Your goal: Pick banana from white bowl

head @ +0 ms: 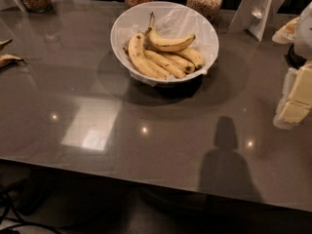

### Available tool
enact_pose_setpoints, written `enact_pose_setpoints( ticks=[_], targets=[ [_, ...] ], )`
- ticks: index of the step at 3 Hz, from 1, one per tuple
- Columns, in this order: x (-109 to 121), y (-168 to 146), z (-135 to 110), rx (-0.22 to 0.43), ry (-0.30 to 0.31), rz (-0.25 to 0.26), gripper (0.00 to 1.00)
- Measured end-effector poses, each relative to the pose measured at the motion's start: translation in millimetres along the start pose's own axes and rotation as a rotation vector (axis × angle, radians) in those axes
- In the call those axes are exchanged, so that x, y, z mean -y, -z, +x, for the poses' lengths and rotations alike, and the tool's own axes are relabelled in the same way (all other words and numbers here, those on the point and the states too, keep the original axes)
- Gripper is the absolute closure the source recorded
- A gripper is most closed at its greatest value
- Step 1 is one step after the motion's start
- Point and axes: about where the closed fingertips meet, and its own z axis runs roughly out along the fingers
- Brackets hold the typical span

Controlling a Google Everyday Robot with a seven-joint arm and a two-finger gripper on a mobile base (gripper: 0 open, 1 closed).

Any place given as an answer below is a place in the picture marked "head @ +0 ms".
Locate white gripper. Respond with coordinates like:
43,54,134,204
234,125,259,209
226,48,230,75
273,63,312,130

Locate curved yellow banana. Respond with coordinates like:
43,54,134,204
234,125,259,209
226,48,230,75
146,13,196,52

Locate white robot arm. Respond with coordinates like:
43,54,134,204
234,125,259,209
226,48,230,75
272,2,312,130

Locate short spotted yellow banana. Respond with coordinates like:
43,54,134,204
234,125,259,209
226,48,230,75
162,53,195,74

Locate right yellow banana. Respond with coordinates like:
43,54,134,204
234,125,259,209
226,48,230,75
176,48,206,69

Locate middle yellow banana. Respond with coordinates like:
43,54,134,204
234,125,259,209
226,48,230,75
144,50,185,79

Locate white bowl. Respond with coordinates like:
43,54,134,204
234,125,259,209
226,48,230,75
109,0,220,86

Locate large left yellow banana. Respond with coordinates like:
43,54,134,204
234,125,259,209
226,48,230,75
128,33,170,80

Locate banana peel at left edge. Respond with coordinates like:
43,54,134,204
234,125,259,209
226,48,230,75
0,39,23,68

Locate white angled stand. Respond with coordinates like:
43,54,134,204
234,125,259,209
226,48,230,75
228,0,285,41

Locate black cables on floor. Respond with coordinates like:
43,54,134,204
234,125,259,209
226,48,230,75
0,177,62,234

